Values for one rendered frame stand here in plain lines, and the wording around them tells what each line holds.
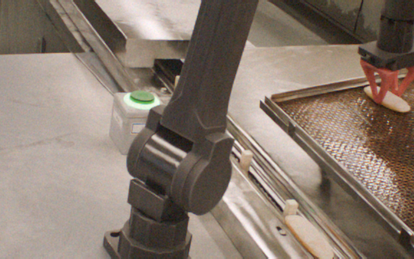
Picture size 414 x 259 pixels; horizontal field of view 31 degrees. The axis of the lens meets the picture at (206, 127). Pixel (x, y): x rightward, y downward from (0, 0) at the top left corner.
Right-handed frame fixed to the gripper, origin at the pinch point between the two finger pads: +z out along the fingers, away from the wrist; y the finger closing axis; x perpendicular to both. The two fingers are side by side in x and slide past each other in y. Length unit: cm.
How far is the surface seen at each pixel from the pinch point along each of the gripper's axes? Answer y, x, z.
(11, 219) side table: 66, 3, 0
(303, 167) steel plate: 17.9, 1.5, 8.1
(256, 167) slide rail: 28.8, 3.9, 3.1
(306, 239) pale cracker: 34.1, 23.2, 1.8
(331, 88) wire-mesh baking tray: 5.5, -7.9, 0.6
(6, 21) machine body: 26, -140, 30
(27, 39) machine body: 29, -110, 25
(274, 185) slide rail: 29.2, 9.2, 3.2
